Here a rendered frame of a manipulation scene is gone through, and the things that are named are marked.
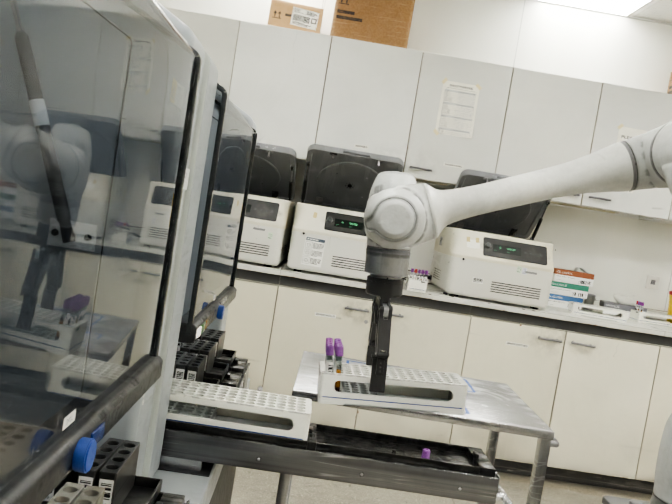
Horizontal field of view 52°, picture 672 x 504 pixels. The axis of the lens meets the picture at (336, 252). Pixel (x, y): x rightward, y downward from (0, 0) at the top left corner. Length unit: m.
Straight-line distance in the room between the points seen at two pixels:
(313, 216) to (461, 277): 0.84
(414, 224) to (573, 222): 3.35
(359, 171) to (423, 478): 2.71
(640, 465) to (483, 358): 1.04
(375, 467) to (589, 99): 3.20
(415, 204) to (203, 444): 0.56
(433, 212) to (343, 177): 2.69
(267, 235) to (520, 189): 2.37
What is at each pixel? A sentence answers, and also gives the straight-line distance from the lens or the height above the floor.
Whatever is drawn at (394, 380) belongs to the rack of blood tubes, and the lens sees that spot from 1.39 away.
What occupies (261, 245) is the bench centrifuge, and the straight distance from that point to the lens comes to 3.56.
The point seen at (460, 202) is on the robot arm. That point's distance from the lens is 1.23.
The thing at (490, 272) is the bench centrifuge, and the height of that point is 1.06.
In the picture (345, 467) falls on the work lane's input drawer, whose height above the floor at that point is 0.78.
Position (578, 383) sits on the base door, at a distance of 3.91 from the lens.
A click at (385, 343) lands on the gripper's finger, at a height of 0.99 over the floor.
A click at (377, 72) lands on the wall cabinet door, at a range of 3.93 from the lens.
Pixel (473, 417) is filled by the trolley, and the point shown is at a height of 0.82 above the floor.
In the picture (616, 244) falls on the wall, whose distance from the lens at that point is 4.57.
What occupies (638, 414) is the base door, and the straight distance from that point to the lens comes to 4.08.
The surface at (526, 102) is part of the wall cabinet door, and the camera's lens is 4.06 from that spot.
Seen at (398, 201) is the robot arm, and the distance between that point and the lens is 1.16.
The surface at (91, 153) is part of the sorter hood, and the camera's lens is 0.59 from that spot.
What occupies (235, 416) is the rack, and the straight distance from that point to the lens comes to 1.37.
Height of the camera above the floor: 1.22
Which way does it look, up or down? 3 degrees down
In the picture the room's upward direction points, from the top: 9 degrees clockwise
